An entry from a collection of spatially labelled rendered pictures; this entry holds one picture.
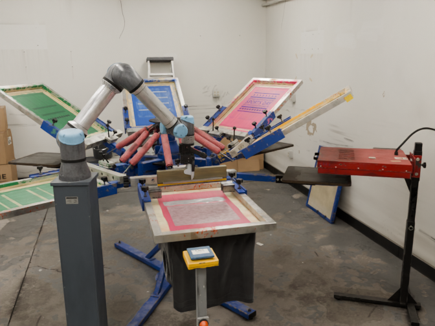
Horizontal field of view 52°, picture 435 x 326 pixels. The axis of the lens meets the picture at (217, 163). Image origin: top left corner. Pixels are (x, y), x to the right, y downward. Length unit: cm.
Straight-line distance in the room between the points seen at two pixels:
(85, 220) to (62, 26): 465
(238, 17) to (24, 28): 299
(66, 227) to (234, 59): 502
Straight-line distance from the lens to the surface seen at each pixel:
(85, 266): 234
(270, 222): 215
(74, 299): 244
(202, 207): 246
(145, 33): 663
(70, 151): 218
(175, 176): 254
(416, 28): 403
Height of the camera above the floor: 177
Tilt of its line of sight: 14 degrees down
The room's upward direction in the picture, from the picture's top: 1 degrees counter-clockwise
